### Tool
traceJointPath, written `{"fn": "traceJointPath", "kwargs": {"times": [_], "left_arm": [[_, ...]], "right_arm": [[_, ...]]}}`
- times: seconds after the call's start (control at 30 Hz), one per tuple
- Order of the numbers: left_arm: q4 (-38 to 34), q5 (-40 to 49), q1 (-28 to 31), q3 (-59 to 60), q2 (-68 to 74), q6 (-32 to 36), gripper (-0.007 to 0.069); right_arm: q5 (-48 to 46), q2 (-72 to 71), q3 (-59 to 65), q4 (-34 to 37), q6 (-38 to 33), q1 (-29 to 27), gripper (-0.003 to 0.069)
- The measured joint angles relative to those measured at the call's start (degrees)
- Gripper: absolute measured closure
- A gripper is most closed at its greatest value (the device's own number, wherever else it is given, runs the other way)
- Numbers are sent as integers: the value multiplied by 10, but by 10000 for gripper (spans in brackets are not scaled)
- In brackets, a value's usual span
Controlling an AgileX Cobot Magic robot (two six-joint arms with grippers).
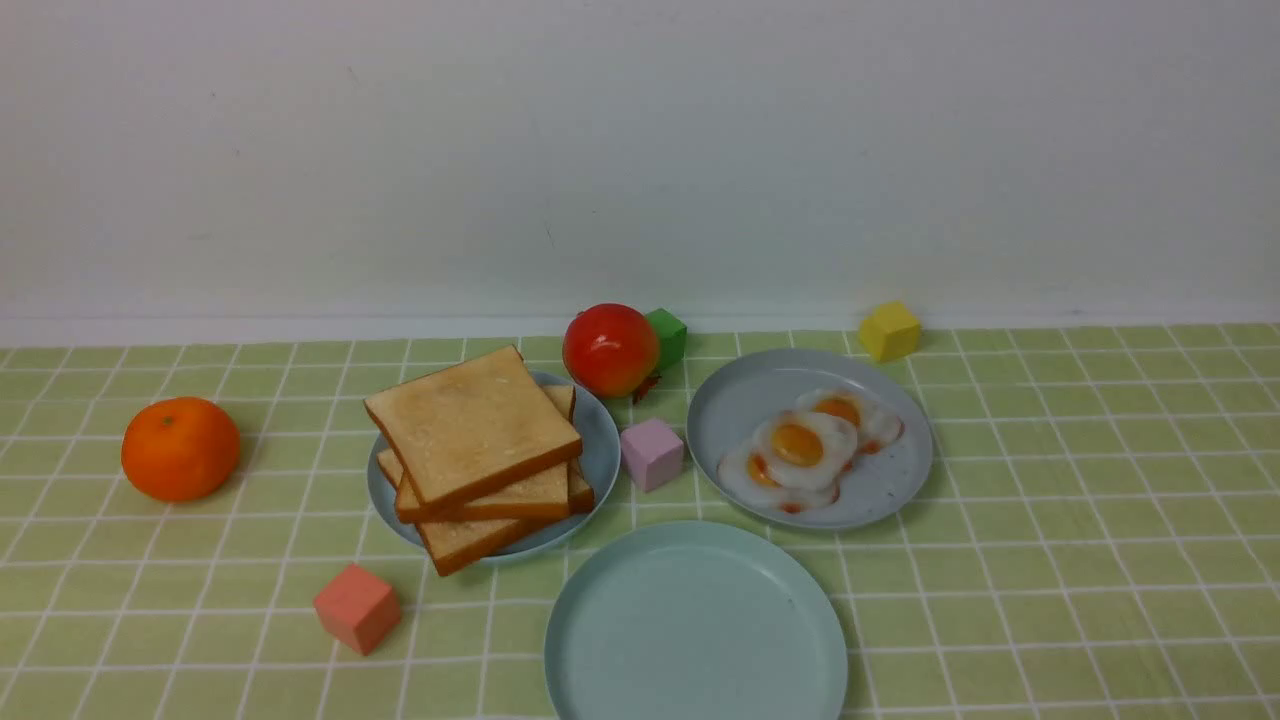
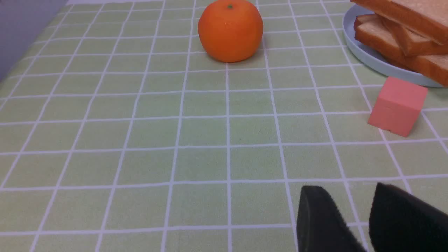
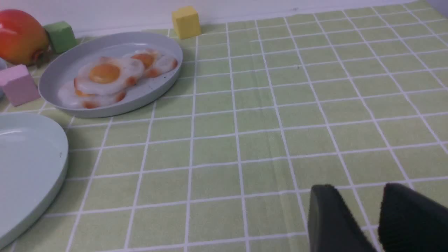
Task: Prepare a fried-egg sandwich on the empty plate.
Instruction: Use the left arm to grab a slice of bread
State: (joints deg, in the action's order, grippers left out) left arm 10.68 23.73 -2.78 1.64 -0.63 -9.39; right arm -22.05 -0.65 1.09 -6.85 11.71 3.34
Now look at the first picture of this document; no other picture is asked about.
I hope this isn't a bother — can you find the green cube block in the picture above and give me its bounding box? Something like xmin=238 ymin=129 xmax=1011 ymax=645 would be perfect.
xmin=645 ymin=307 xmax=689 ymax=374

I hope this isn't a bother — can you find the salmon red cube block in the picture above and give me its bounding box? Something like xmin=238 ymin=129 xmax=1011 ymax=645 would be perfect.
xmin=314 ymin=562 xmax=402 ymax=656

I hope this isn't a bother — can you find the light teal front plate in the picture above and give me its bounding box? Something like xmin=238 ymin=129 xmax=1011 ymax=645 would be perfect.
xmin=544 ymin=521 xmax=849 ymax=719

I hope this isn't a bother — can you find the orange mandarin fruit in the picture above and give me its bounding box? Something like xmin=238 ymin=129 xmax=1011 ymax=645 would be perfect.
xmin=120 ymin=396 xmax=241 ymax=503

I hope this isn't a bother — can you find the fried egg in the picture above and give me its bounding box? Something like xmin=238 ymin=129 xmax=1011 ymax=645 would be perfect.
xmin=717 ymin=446 xmax=841 ymax=514
xmin=750 ymin=411 xmax=858 ymax=491
xmin=795 ymin=388 xmax=905 ymax=455

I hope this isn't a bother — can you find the blue-grey egg plate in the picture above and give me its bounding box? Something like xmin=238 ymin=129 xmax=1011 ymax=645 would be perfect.
xmin=686 ymin=348 xmax=934 ymax=530

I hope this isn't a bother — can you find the blue-grey bread plate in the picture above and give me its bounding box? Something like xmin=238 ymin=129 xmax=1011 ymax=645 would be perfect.
xmin=366 ymin=368 xmax=621 ymax=565

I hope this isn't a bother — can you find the toast slice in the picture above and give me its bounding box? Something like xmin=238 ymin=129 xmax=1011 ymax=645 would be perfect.
xmin=413 ymin=518 xmax=558 ymax=577
xmin=378 ymin=448 xmax=580 ymax=523
xmin=364 ymin=345 xmax=582 ymax=515
xmin=375 ymin=448 xmax=595 ymax=521

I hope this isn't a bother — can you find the yellow cube block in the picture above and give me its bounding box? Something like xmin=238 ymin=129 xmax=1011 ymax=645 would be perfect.
xmin=858 ymin=301 xmax=922 ymax=364

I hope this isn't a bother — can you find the pink-purple cube block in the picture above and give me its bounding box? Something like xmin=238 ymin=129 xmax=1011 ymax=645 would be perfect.
xmin=620 ymin=418 xmax=685 ymax=493

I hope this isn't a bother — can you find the red apple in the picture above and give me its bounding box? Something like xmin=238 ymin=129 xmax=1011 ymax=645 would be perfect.
xmin=562 ymin=304 xmax=660 ymax=404

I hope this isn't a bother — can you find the green checkered tablecloth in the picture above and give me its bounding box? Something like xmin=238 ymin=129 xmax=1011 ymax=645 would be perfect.
xmin=1 ymin=324 xmax=1279 ymax=719

